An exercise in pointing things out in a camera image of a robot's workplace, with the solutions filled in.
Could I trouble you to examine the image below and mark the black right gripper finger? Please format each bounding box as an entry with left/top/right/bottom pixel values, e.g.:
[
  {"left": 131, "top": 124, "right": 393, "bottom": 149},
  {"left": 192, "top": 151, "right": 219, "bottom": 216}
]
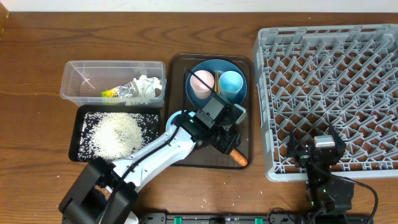
[
  {"left": 328, "top": 123, "right": 346, "bottom": 152},
  {"left": 287, "top": 132, "right": 296, "bottom": 157}
]

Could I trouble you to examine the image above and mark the light blue bowl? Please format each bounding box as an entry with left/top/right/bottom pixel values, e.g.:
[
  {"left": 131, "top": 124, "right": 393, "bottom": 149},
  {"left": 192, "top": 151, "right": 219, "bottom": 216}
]
[{"left": 165, "top": 110, "right": 195, "bottom": 132}]

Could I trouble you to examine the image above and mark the pink cup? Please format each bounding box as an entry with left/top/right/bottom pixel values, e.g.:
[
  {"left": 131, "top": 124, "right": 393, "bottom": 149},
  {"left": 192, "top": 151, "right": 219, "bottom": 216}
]
[{"left": 190, "top": 70, "right": 215, "bottom": 100}]

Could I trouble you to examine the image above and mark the orange carrot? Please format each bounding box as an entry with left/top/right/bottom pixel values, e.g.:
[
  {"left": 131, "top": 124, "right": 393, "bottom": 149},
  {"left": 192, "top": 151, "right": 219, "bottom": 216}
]
[{"left": 229, "top": 149, "right": 248, "bottom": 167}]

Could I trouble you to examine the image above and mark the light blue cup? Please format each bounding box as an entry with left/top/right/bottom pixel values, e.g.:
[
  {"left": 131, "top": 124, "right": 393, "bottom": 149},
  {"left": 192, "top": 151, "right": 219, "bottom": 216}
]
[{"left": 219, "top": 71, "right": 244, "bottom": 100}]

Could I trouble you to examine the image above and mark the white tissue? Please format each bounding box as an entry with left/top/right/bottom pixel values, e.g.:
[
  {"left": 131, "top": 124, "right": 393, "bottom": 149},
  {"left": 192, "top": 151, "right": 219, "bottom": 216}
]
[{"left": 124, "top": 75, "right": 162, "bottom": 105}]

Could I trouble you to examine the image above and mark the white rice heap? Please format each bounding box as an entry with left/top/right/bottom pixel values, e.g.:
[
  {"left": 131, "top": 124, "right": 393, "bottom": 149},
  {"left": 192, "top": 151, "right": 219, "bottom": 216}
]
[{"left": 76, "top": 112, "right": 160, "bottom": 162}]

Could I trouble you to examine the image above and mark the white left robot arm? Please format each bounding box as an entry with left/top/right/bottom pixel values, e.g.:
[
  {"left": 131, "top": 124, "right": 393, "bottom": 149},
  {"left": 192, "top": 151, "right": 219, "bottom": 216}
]
[{"left": 58, "top": 93, "right": 247, "bottom": 224}]

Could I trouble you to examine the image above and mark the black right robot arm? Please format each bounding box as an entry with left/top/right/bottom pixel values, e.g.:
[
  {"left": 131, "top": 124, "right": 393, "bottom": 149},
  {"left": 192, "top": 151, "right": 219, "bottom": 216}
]
[{"left": 287, "top": 124, "right": 354, "bottom": 224}]

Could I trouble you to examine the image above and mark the grey dishwasher rack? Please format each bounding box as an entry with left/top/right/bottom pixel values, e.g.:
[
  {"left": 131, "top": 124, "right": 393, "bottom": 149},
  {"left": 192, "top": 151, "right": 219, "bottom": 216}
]
[{"left": 253, "top": 24, "right": 397, "bottom": 182}]

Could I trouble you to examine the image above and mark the brown serving tray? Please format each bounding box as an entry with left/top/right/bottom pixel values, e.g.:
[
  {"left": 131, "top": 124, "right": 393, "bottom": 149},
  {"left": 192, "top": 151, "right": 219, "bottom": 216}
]
[{"left": 164, "top": 54, "right": 254, "bottom": 170}]

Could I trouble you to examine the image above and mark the wooden chopstick right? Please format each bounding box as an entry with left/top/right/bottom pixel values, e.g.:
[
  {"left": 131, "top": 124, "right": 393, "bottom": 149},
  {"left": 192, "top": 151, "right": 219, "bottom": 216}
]
[{"left": 218, "top": 72, "right": 221, "bottom": 93}]

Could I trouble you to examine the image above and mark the dark blue plate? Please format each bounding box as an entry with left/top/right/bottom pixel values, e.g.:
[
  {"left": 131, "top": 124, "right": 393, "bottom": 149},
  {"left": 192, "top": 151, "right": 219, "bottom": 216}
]
[{"left": 186, "top": 59, "right": 248, "bottom": 108}]

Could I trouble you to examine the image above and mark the black plastic tray bin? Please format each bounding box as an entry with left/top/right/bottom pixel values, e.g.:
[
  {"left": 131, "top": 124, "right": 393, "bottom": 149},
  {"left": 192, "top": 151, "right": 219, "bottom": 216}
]
[{"left": 68, "top": 105, "right": 160, "bottom": 162}]

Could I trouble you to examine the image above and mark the clear plastic bin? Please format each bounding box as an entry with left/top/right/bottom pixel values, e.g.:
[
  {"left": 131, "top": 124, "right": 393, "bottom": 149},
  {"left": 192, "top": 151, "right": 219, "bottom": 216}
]
[{"left": 60, "top": 60, "right": 167, "bottom": 108}]

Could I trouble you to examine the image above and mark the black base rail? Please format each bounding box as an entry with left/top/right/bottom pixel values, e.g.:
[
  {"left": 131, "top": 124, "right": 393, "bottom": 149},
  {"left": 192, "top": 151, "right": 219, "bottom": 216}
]
[{"left": 136, "top": 212, "right": 374, "bottom": 224}]

